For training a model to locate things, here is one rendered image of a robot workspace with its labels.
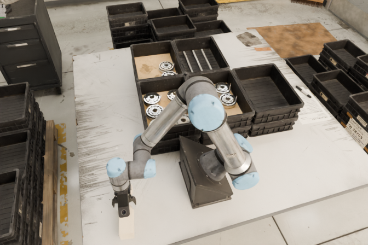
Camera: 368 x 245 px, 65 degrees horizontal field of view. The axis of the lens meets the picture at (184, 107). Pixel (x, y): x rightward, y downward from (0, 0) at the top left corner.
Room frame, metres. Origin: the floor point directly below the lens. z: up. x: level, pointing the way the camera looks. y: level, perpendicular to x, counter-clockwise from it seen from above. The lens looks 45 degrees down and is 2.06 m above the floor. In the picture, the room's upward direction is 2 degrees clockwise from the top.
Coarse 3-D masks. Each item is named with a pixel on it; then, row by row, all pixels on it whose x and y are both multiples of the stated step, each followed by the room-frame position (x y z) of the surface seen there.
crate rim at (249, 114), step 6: (204, 72) 1.42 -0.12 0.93; (210, 72) 1.42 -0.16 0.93; (216, 72) 1.43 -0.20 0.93; (234, 78) 1.37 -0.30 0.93; (240, 90) 1.27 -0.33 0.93; (246, 96) 1.21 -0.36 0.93; (252, 108) 1.12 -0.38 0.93; (240, 114) 1.07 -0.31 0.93; (246, 114) 1.07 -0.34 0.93; (252, 114) 1.08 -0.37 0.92; (228, 120) 1.04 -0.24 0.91
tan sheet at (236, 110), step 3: (231, 93) 1.35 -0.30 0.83; (219, 96) 1.31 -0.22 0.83; (237, 105) 1.24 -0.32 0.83; (231, 108) 1.21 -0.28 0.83; (234, 108) 1.21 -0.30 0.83; (237, 108) 1.21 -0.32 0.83; (228, 111) 1.19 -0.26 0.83; (231, 111) 1.19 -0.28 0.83; (234, 111) 1.19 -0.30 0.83; (237, 111) 1.19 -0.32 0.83; (240, 111) 1.19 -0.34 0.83; (228, 114) 1.16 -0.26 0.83; (231, 114) 1.16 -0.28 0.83; (234, 114) 1.16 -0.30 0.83
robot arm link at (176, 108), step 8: (192, 80) 0.80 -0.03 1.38; (208, 80) 0.80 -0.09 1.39; (184, 88) 0.80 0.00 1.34; (176, 96) 0.81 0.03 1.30; (184, 96) 0.79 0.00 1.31; (168, 104) 0.82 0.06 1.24; (176, 104) 0.79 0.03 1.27; (184, 104) 0.78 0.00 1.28; (168, 112) 0.79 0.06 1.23; (176, 112) 0.78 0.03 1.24; (184, 112) 0.79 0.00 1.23; (160, 120) 0.78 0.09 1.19; (168, 120) 0.77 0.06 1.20; (176, 120) 0.78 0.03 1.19; (152, 128) 0.77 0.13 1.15; (160, 128) 0.76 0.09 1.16; (168, 128) 0.76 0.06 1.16; (136, 136) 0.80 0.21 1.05; (144, 136) 0.76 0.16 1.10; (152, 136) 0.75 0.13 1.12; (160, 136) 0.75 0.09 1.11; (136, 144) 0.75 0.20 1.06; (144, 144) 0.74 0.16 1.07; (152, 144) 0.74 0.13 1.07
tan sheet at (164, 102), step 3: (159, 93) 1.33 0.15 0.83; (162, 93) 1.33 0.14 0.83; (165, 93) 1.33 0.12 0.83; (162, 96) 1.30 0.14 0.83; (165, 96) 1.30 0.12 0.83; (162, 99) 1.27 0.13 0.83; (165, 99) 1.27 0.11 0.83; (162, 102) 1.24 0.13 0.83; (165, 102) 1.24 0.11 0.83; (168, 102) 1.25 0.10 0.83; (144, 105) 1.22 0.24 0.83; (159, 105) 1.22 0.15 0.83; (162, 105) 1.22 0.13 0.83; (165, 105) 1.22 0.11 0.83; (147, 120) 1.09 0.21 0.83; (150, 120) 1.09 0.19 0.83; (147, 123) 1.07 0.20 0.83
